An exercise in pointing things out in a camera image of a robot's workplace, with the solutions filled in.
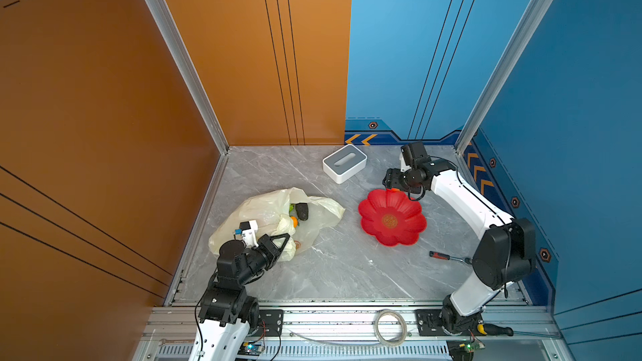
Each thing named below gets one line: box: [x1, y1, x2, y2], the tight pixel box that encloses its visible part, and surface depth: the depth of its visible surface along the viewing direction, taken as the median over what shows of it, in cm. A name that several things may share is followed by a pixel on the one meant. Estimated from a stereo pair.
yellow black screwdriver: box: [477, 322, 515, 337], surface depth 72 cm
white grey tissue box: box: [322, 143, 368, 184], surface depth 111 cm
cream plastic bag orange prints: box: [208, 187, 346, 263], surface depth 80 cm
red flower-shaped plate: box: [357, 188, 428, 247], surface depth 98 cm
